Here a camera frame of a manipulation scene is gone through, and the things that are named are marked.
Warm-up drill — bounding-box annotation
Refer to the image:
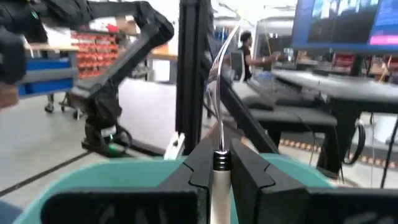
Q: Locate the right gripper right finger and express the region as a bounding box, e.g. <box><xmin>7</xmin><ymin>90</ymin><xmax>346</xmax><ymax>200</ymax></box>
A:
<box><xmin>230</xmin><ymin>138</ymin><xmax>398</xmax><ymax>224</ymax></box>

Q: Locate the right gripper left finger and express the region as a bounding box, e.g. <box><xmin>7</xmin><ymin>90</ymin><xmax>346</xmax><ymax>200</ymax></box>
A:
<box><xmin>40</xmin><ymin>138</ymin><xmax>215</xmax><ymax>224</ymax></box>

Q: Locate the white-handled fork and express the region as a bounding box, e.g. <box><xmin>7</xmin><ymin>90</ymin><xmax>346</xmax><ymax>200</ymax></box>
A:
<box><xmin>207</xmin><ymin>24</ymin><xmax>241</xmax><ymax>224</ymax></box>

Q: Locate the green plastic bin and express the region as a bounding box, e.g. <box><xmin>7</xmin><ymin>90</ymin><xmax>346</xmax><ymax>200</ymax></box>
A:
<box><xmin>12</xmin><ymin>152</ymin><xmax>336</xmax><ymax>224</ymax></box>

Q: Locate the grey office chair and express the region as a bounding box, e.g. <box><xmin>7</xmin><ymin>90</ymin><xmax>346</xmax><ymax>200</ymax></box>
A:
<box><xmin>229</xmin><ymin>49</ymin><xmax>246</xmax><ymax>83</ymax></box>

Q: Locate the person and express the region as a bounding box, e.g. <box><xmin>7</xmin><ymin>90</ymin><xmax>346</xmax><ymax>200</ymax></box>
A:
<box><xmin>238</xmin><ymin>30</ymin><xmax>282</xmax><ymax>82</ymax></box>

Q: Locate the black work desk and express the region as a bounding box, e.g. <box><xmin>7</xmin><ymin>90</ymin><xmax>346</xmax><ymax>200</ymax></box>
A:
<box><xmin>242</xmin><ymin>68</ymin><xmax>398</xmax><ymax>180</ymax></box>

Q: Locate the red parts bin shelf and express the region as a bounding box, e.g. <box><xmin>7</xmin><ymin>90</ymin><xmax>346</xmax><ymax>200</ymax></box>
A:
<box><xmin>70</xmin><ymin>30</ymin><xmax>121</xmax><ymax>79</ymax></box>

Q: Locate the blue storage shelf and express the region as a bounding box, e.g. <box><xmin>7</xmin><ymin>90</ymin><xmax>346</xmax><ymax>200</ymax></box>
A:
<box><xmin>17</xmin><ymin>57</ymin><xmax>77</xmax><ymax>98</ymax></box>

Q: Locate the white frame bracket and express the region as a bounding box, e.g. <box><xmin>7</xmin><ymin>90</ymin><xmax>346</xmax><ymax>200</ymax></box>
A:
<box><xmin>164</xmin><ymin>131</ymin><xmax>186</xmax><ymax>161</ymax></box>

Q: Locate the black looped desk cable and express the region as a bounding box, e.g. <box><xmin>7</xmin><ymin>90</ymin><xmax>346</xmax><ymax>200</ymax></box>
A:
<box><xmin>343</xmin><ymin>121</ymin><xmax>367</xmax><ymax>166</ymax></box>

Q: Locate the large wall display screen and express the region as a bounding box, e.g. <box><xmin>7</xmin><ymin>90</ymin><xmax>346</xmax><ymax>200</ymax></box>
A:
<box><xmin>291</xmin><ymin>0</ymin><xmax>398</xmax><ymax>54</ymax></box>

